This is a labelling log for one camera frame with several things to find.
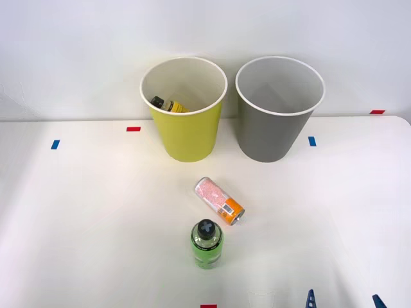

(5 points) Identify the orange and pink drink can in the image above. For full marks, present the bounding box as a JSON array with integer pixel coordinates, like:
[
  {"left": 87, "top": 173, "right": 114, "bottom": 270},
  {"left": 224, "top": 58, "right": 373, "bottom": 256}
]
[{"left": 193, "top": 176, "right": 246, "bottom": 227}]

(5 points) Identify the yellow-green plastic waste bin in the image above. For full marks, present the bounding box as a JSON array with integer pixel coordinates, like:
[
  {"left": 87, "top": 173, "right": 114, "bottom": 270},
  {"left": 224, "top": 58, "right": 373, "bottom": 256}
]
[{"left": 139, "top": 56, "right": 229, "bottom": 163}]

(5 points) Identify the yellow label plastic bottle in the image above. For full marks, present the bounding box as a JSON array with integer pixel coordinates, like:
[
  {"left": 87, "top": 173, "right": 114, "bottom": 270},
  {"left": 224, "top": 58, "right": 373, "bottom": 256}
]
[{"left": 150, "top": 96, "right": 191, "bottom": 114}]

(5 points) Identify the grey plastic waste bin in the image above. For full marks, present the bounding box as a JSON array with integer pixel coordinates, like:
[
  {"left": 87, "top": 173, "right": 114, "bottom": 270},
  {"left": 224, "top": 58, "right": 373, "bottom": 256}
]
[{"left": 235, "top": 56, "right": 326, "bottom": 164}]

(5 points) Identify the green plastic bottle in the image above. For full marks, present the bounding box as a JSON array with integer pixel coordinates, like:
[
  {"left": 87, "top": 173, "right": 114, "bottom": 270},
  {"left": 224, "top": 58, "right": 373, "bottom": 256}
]
[{"left": 189, "top": 218, "right": 224, "bottom": 270}]

